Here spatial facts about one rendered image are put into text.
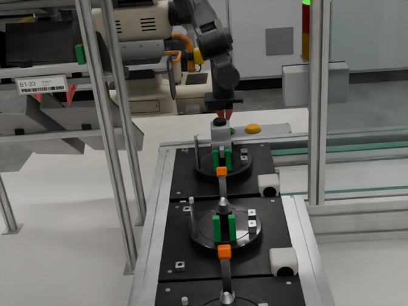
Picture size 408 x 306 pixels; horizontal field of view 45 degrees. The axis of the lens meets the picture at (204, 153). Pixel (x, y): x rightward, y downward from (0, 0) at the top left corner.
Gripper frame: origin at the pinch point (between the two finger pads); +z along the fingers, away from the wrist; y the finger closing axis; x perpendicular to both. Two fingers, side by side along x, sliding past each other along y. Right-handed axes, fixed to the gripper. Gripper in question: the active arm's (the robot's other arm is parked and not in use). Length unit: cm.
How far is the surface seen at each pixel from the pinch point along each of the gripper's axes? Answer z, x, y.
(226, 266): -6, -65, -1
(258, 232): -1, -50, 5
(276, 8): 27, 280, 43
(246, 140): 1.9, -5.3, 5.3
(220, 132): -9.9, -24.3, -1.0
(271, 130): 1.5, -1.0, 12.3
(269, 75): 82, 280, 37
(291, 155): 3.4, -12.5, 16.3
